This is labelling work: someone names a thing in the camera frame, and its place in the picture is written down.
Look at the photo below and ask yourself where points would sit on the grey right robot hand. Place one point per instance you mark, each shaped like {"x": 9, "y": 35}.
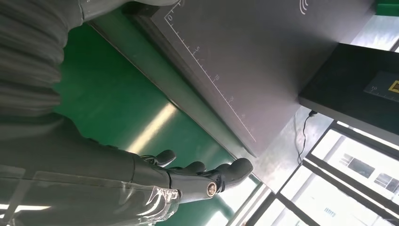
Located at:
{"x": 78, "y": 174}

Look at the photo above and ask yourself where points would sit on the black weighing platform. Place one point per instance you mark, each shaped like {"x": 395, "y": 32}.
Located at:
{"x": 255, "y": 62}

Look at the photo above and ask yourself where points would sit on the green plastic basket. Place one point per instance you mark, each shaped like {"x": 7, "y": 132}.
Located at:
{"x": 388, "y": 7}

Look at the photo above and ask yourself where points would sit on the green conveyor belt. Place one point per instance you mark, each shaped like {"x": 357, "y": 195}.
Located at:
{"x": 109, "y": 103}

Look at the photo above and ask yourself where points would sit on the black scanner column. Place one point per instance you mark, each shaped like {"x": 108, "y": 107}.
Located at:
{"x": 343, "y": 90}

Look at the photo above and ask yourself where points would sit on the black window frame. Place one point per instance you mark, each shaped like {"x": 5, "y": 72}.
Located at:
{"x": 318, "y": 162}

